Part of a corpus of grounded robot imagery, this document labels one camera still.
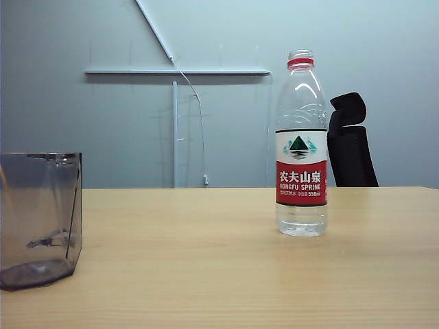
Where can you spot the black mesh office chair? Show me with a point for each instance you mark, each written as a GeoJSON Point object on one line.
{"type": "Point", "coordinates": [350, 150]}

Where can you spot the Nongfu Spring water bottle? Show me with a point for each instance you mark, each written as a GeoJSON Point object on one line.
{"type": "Point", "coordinates": [302, 185]}

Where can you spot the diagonal white wall rail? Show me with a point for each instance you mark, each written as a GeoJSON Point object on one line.
{"type": "Point", "coordinates": [154, 31]}

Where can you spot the long horizontal white wall rail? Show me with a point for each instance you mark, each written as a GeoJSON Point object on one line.
{"type": "Point", "coordinates": [137, 72]}

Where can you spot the transparent grey angular mug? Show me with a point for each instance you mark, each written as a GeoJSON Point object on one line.
{"type": "Point", "coordinates": [41, 205]}

